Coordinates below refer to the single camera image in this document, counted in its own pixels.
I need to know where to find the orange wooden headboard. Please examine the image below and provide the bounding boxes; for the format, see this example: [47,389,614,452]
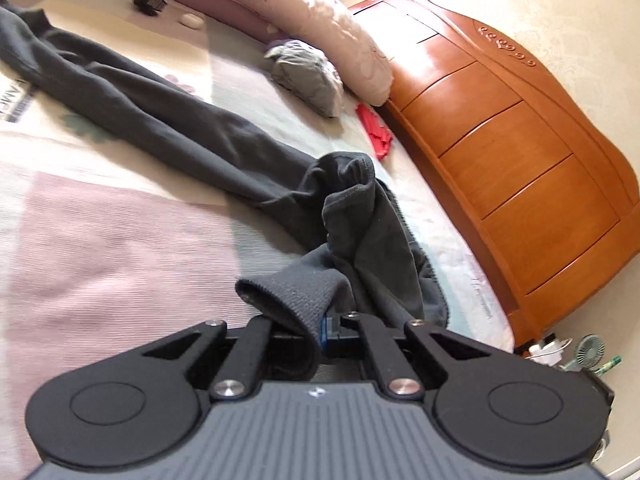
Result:
[352,0,639,346]

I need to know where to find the dark grey sweatpants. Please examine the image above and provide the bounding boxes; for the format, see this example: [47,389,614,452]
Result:
[1,2,449,354]

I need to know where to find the grey bundled cloth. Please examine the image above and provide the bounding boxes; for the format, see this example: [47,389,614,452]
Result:
[264,39,344,118]

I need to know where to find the black hair claw clip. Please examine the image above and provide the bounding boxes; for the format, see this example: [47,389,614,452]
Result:
[132,0,167,16]

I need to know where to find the small green desk fan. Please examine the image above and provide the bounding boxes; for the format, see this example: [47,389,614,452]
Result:
[565,334,605,370]

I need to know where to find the white earbud case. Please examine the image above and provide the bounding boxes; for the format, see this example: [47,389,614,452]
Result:
[179,13,204,30]

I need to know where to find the pink floral folded quilt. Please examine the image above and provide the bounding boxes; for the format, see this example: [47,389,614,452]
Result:
[175,0,393,106]

